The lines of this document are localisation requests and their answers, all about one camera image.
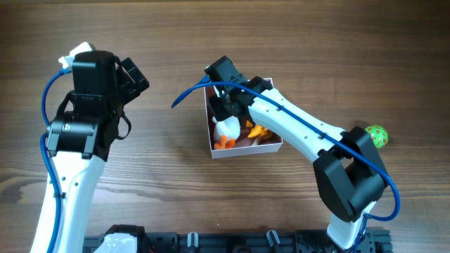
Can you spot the yellow rattle drum toy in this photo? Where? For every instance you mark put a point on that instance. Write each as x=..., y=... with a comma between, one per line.
x=257, y=141

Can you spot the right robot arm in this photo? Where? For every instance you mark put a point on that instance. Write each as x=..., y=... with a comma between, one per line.
x=349, y=172

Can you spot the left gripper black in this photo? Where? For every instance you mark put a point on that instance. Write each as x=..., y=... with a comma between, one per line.
x=135, y=79

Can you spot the green patterned ball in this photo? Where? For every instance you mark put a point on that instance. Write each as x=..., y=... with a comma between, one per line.
x=378, y=134

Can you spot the white box pink interior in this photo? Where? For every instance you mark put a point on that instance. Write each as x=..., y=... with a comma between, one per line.
x=244, y=145

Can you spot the white plush duck toy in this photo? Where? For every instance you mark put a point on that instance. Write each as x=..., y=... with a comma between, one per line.
x=225, y=133

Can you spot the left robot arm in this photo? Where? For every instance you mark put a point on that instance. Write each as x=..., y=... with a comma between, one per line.
x=76, y=144

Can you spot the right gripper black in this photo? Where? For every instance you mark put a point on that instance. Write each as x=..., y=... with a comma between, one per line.
x=223, y=106

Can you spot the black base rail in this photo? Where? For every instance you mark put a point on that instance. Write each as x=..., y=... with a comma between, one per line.
x=373, y=240

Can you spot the orange dinosaur toy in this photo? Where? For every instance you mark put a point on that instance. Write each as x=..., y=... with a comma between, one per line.
x=257, y=131

